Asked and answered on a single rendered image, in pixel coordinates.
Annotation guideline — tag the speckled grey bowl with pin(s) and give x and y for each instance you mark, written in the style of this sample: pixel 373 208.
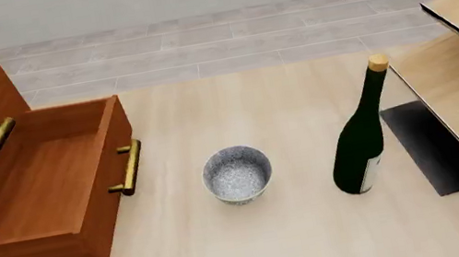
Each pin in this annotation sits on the speckled grey bowl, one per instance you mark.
pixel 238 177

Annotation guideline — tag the open wooden drawer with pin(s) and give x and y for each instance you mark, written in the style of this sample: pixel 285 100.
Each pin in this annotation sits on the open wooden drawer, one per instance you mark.
pixel 48 187

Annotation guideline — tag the dark green wine bottle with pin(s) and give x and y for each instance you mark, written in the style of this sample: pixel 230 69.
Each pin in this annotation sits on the dark green wine bottle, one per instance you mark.
pixel 360 141

